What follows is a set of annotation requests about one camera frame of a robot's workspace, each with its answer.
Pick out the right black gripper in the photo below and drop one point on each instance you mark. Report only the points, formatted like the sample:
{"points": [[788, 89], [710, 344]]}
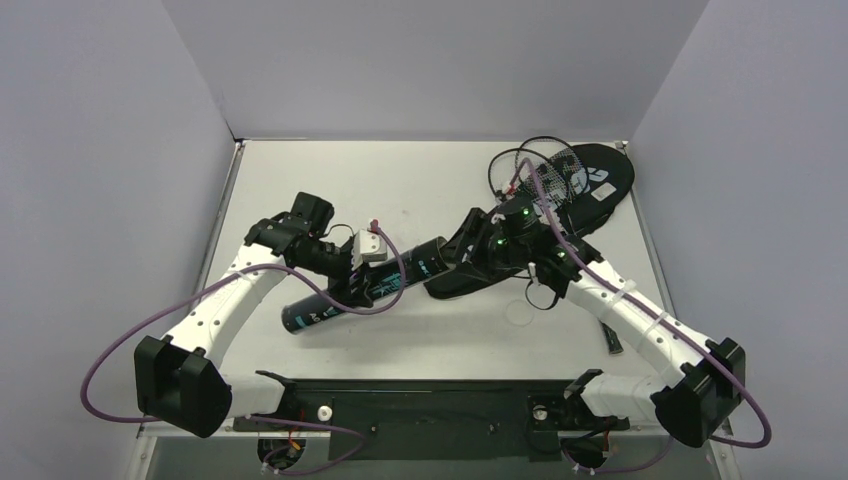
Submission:
{"points": [[477, 241]]}

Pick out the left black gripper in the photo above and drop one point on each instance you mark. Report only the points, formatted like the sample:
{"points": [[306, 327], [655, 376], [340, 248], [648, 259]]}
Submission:
{"points": [[351, 279]]}

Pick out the black shuttlecock tube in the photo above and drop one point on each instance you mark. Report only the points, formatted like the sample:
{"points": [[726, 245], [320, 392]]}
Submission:
{"points": [[420, 264]]}

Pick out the translucent tube lid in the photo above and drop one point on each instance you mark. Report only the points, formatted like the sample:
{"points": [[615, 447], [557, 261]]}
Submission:
{"points": [[519, 313]]}

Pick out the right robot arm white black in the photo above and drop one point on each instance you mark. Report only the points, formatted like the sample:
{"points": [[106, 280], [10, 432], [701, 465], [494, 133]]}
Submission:
{"points": [[696, 383]]}

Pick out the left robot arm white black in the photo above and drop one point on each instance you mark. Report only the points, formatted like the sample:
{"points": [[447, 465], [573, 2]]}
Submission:
{"points": [[178, 376]]}

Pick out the badminton racket rear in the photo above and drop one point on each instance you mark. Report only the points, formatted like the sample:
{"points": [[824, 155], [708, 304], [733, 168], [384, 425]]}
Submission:
{"points": [[562, 174]]}

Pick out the black racket bag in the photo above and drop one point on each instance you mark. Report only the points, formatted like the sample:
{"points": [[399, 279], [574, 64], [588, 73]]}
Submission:
{"points": [[590, 185]]}

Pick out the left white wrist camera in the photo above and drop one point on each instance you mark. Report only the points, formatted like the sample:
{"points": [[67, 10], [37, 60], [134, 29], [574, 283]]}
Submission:
{"points": [[367, 247]]}

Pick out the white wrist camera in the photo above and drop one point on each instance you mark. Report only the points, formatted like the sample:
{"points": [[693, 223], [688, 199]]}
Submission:
{"points": [[367, 247], [506, 192]]}

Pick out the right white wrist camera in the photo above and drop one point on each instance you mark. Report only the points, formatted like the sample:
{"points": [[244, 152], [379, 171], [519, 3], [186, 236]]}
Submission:
{"points": [[506, 192]]}

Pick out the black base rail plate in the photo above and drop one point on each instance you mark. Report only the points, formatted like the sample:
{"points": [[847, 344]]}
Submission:
{"points": [[438, 419]]}

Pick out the black racket handle grip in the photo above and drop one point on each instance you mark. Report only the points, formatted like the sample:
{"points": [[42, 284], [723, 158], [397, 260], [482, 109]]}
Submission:
{"points": [[612, 341]]}

